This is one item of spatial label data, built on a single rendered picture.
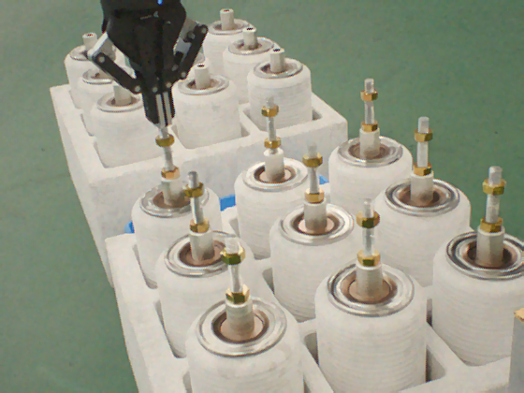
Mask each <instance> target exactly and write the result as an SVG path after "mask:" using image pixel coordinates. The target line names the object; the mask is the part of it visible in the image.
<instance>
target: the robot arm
mask: <svg viewBox="0 0 524 393"><path fill-rule="evenodd" d="M99 1H100V5H101V7H102V10H103V19H102V22H101V24H102V26H101V29H102V33H103V36H102V37H101V38H100V39H99V40H98V41H97V42H96V44H95V46H94V47H88V48H85V49H84V56H85V57H86V59H88V60H89V61H90V62H92V63H93V64H94V65H95V66H97V67H98V68H99V69H100V70H101V71H103V72H104V73H106V74H107V75H108V76H109V77H111V79H112V80H114V81H115V82H116V83H118V84H120V85H121V86H122V87H123V88H124V89H126V90H128V91H129V92H131V93H132V94H134V95H139V94H142V99H143V105H144V112H145V117H146V119H147V120H148V121H149V122H151V123H153V124H154V126H156V127H158V128H159V129H162V128H164V127H167V126H170V125H172V121H171V119H172V118H174V116H175V108H174V101H173V95H172V88H173V85H174V84H175V83H176V82H177V80H185V79H186V78H187V76H188V74H189V73H190V71H191V69H192V67H193V63H194V61H195V59H196V58H197V55H198V54H199V52H200V47H201V45H202V44H203V42H204V40H205V38H206V36H207V33H208V27H207V24H202V23H199V22H196V21H194V20H191V19H189V18H188V17H187V13H186V10H185V8H184V7H183V5H182V3H181V0H99ZM179 36H181V37H180V39H179V41H178V43H177V45H176V47H175V49H174V46H175V44H176V42H177V40H178V38H179ZM113 45H114V46H115V47H116V48H117V50H118V51H119V52H120V53H122V54H123V55H125V56H126V57H127V58H128V59H129V65H130V66H131V67H132V68H133V70H134V74H135V78H133V77H132V76H130V75H129V74H128V73H127V72H125V71H124V70H123V69H122V68H121V67H120V66H119V65H118V64H115V63H114V62H115V61H116V57H117V55H116V53H115V52H114V51H113V48H112V46H113Z"/></svg>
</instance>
